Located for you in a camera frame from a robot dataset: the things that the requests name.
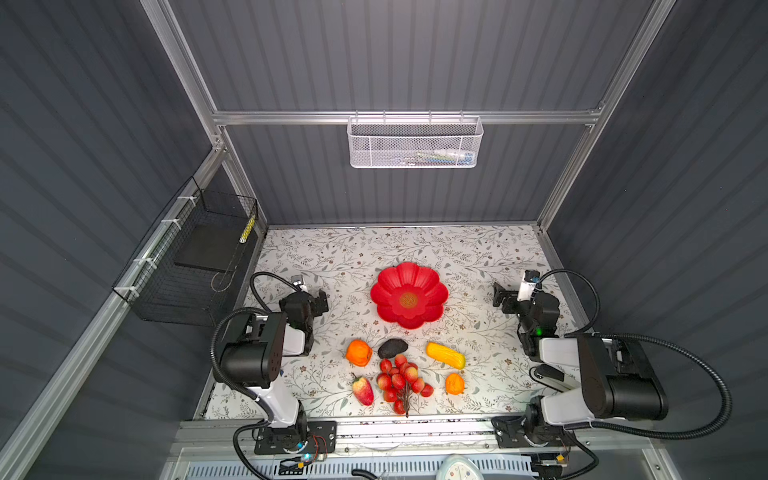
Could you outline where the small orange fake tangerine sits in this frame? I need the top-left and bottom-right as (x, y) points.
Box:
(444, 373), (465, 395)

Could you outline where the orange fake persimmon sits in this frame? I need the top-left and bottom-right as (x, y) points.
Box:
(345, 339), (373, 367)

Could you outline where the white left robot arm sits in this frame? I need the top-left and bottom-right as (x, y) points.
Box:
(210, 289), (329, 452)

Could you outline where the dark fake avocado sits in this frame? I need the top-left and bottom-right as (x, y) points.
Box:
(378, 338), (409, 359)

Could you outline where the white wire mesh basket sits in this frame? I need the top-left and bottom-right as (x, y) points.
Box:
(346, 114), (484, 169)

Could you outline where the white round scale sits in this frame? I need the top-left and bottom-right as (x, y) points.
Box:
(435, 454), (484, 480)

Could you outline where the red flower-shaped fruit bowl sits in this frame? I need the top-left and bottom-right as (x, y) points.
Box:
(370, 262), (449, 330)

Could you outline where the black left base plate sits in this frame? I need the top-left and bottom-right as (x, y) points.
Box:
(253, 420), (338, 455)

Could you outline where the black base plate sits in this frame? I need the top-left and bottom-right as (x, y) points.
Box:
(253, 420), (338, 455)
(491, 415), (575, 448)

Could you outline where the yellow fake corn cob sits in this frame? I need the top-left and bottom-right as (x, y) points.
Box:
(426, 342), (466, 370)

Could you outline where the black wire basket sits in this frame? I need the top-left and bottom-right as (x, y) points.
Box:
(113, 180), (259, 327)

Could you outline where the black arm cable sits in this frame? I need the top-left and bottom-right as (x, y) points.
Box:
(209, 271), (301, 480)
(536, 268), (734, 480)

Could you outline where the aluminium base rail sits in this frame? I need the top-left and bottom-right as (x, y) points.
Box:
(166, 413), (668, 468)

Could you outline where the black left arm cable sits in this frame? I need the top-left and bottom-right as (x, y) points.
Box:
(209, 271), (301, 480)

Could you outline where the red fake strawberry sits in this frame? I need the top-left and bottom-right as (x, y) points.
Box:
(352, 376), (375, 407)

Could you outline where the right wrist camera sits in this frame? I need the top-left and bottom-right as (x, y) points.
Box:
(517, 270), (541, 302)

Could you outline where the red fake grape bunch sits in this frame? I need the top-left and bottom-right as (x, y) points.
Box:
(376, 354), (434, 417)

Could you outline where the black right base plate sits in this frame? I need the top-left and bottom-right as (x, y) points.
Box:
(491, 415), (575, 448)

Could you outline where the floral patterned table mat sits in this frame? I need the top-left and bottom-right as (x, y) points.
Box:
(245, 224), (607, 417)

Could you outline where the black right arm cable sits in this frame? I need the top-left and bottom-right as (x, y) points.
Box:
(536, 268), (734, 480)

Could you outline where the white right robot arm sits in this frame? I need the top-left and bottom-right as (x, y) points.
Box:
(492, 281), (669, 446)

